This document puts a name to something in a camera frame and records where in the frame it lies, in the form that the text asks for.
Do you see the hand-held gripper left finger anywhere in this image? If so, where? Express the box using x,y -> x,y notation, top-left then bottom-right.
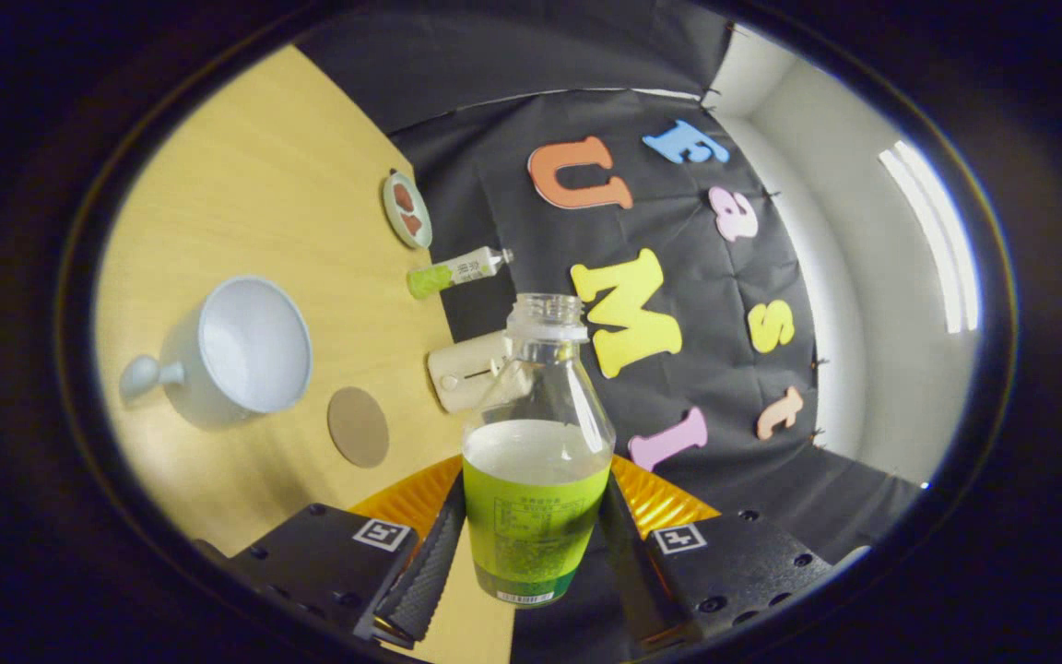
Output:
190,454 -> 467,651

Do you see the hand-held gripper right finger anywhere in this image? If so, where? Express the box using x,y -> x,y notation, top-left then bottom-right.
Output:
597,455 -> 873,651

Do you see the green label juice bottle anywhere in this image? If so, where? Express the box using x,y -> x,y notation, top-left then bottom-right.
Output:
460,293 -> 618,610

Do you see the round brown coaster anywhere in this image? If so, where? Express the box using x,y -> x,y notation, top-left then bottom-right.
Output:
327,386 -> 391,468

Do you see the white cup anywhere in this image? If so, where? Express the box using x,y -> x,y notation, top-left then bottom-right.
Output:
119,276 -> 313,430

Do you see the slim white label drink bottle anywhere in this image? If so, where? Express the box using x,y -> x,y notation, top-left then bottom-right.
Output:
407,246 -> 515,300

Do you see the cream toaster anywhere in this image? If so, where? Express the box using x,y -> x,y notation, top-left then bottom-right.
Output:
427,330 -> 532,414

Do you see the grey plate with meat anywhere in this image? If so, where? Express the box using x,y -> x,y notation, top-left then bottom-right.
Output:
383,170 -> 433,250

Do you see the wooden table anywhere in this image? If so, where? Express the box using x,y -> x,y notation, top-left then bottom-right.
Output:
93,44 -> 513,664

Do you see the ceiling light panel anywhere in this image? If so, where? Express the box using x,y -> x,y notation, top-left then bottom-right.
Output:
879,140 -> 982,335

